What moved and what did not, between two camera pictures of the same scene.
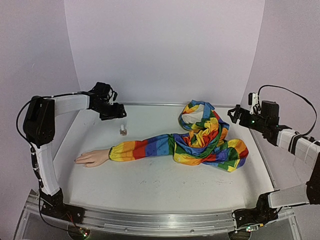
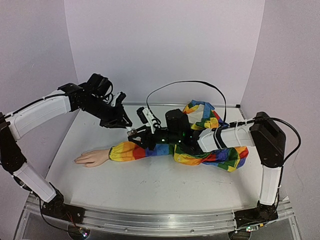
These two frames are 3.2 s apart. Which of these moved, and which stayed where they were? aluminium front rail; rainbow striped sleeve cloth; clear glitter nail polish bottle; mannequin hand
Moved: clear glitter nail polish bottle
Stayed: aluminium front rail; mannequin hand; rainbow striped sleeve cloth
